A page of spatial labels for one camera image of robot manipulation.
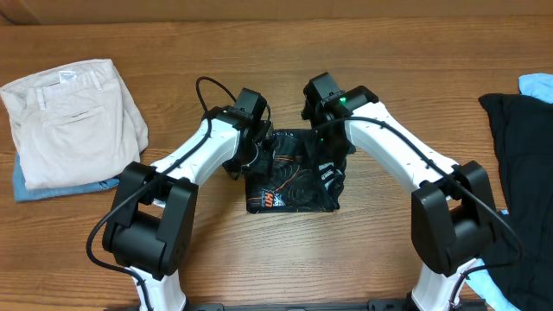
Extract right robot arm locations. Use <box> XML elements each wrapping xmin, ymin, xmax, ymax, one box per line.
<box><xmin>302</xmin><ymin>73</ymin><xmax>508</xmax><ymax>310</ymax></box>

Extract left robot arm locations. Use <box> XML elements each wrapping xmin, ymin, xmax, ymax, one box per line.
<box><xmin>102</xmin><ymin>88</ymin><xmax>270</xmax><ymax>310</ymax></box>

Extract folded blue denim garment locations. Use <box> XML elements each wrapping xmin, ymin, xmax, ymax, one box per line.
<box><xmin>12</xmin><ymin>155</ymin><xmax>119</xmax><ymax>203</ymax></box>

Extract black printed cycling jersey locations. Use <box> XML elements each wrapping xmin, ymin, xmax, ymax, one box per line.
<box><xmin>245</xmin><ymin>129</ymin><xmax>346</xmax><ymax>213</ymax></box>

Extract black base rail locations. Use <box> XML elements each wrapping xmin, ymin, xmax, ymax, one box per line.
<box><xmin>184</xmin><ymin>299</ymin><xmax>416</xmax><ymax>311</ymax></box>

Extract light blue garment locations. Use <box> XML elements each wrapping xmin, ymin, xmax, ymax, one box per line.
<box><xmin>518</xmin><ymin>73</ymin><xmax>553</xmax><ymax>104</ymax></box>

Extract folded beige trousers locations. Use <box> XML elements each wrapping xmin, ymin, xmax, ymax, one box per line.
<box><xmin>1</xmin><ymin>59</ymin><xmax>149</xmax><ymax>190</ymax></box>

